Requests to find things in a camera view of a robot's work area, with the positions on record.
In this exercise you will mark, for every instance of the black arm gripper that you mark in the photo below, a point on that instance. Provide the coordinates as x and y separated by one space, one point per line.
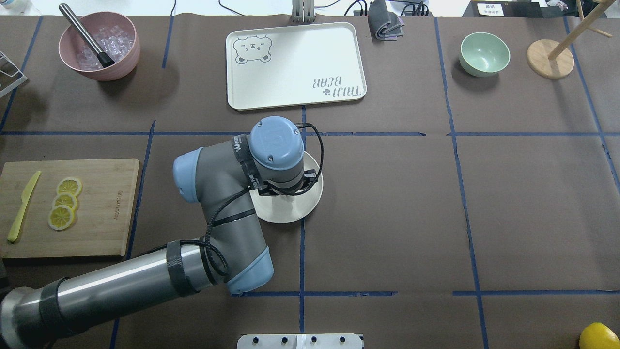
292 191

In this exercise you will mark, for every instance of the cream round plate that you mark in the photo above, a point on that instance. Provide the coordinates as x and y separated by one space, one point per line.
286 209

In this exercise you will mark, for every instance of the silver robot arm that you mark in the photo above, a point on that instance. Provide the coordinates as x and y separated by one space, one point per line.
232 251

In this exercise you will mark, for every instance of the cream bear serving tray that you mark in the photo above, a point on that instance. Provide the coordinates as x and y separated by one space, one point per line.
294 65

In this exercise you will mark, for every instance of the folded grey cloth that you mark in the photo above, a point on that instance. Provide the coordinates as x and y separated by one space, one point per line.
384 25

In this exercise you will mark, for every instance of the mint green bowl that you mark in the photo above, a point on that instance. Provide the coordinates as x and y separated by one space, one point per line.
483 54

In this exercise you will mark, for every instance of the bamboo cutting board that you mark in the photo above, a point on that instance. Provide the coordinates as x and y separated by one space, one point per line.
103 214

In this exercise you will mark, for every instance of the steel muddler black tip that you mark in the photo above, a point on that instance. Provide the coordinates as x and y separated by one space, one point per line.
103 57

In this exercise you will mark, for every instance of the clear ice cubes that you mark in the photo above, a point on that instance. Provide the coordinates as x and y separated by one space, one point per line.
113 40

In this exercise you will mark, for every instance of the pink bowl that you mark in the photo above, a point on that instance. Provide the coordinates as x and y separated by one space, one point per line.
70 44

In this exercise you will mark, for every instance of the lemon slice far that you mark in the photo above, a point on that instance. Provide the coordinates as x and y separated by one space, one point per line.
70 185

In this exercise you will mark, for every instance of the lemon slice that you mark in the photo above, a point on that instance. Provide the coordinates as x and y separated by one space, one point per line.
70 185
61 217
66 199

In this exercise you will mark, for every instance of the lemon slice middle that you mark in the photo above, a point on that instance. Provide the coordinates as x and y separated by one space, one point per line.
66 199

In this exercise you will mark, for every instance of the lemon slice near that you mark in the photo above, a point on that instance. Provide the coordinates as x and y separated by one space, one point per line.
61 217

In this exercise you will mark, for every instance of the wooden mug tree stand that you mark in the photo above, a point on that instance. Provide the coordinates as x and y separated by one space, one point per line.
554 60

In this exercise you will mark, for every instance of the yellow plastic knife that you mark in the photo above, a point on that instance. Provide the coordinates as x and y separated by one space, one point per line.
25 199

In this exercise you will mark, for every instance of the yellow lemon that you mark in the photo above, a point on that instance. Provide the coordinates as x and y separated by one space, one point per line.
598 336

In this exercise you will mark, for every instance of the aluminium frame post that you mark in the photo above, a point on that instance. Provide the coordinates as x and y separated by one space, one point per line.
303 11

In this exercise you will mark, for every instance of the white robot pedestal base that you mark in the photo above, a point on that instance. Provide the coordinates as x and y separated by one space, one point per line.
302 341

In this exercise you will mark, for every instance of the white wire cup rack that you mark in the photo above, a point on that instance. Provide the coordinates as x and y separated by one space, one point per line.
10 76

